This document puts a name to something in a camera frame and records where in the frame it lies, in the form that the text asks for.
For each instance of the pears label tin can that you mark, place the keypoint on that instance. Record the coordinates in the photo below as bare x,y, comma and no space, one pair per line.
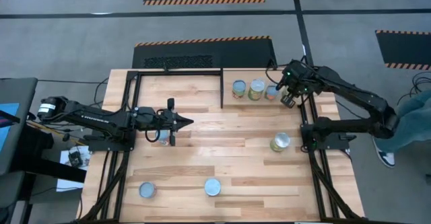
212,186
281,140

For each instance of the green and red tin can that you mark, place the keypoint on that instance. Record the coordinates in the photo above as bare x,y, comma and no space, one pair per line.
239,87

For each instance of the small black device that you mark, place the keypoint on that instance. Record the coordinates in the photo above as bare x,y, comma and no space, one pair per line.
75,159

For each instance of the pink label tin can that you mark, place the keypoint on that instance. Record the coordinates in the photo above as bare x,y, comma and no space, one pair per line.
164,137

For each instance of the black desk stand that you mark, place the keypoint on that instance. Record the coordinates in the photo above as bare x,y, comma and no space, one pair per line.
37,146

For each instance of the blue screen tablet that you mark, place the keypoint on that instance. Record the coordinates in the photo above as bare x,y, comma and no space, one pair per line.
8,133

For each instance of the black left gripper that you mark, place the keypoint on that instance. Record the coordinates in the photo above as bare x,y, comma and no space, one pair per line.
151,119

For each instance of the green Orange-labelled tin can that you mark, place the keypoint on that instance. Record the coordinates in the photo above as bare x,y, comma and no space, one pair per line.
257,86

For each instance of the grey desk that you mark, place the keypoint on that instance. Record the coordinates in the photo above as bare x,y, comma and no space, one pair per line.
20,93

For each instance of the grey chair seat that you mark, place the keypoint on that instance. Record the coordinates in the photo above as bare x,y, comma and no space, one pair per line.
10,190

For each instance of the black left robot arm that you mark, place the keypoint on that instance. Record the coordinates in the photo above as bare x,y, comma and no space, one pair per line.
101,118

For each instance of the green label tin can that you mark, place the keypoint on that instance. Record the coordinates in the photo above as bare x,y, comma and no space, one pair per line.
147,189

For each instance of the black metal table frame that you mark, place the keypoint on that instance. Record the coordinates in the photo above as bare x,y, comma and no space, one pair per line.
178,72

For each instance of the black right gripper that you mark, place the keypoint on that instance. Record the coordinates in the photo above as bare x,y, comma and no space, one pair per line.
298,77

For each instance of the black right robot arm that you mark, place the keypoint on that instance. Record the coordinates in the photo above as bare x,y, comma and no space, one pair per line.
353,93

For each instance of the white paper sheet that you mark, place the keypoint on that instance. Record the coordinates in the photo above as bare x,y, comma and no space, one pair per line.
65,183

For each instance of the person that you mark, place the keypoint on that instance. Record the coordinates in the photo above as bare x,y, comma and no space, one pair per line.
414,123

